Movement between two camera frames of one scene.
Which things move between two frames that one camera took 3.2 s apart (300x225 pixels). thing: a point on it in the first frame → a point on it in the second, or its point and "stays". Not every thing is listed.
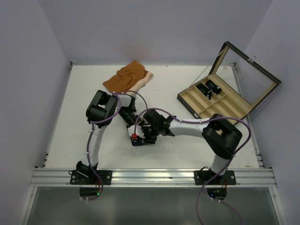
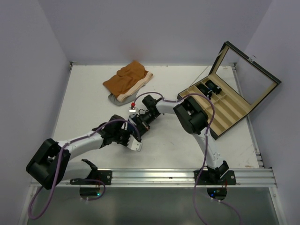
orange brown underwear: [129, 78] stays
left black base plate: [89, 177] stays
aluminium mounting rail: [47, 177] stays
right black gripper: [147, 139] → [144, 126]
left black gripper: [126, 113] → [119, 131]
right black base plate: [201, 177] stays
